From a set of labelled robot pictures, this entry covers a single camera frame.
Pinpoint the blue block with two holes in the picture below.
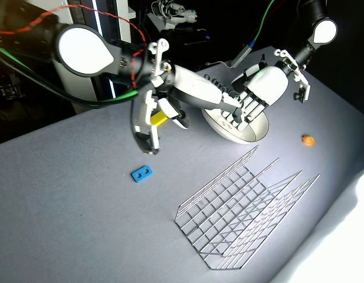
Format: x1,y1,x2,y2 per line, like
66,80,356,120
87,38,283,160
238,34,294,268
130,164,155,183

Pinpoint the twisted red black cable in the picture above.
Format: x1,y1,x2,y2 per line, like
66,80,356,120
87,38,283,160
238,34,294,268
0,4,147,55

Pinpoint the silver adapter with blue plug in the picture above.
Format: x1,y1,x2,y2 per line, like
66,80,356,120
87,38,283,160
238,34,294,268
230,40,257,68

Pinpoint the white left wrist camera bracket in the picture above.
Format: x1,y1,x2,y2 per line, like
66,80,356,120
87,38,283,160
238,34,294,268
274,48,312,104

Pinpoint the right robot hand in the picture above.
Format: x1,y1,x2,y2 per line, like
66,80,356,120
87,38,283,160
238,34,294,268
157,64,244,130

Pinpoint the thick black cable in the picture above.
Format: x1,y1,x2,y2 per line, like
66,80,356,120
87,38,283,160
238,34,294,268
0,51,135,110

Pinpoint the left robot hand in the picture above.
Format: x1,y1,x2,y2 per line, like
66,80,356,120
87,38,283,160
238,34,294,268
224,63,289,132

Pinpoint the yellow block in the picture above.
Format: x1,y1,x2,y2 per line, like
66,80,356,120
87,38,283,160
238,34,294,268
150,111,170,127

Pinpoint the white device with cables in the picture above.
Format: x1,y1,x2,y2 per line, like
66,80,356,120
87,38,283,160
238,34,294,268
147,0,199,30

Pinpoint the silver wire dish rack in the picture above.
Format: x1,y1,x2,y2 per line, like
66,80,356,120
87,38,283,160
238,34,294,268
174,144,321,271

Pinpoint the green cable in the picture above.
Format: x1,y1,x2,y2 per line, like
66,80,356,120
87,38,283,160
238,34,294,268
0,44,140,104
251,0,276,45

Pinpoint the white thin cable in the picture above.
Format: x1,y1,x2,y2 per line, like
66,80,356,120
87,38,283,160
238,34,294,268
205,60,234,69

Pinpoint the black electronics box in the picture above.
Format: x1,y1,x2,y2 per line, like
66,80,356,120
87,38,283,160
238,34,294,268
166,28,211,45

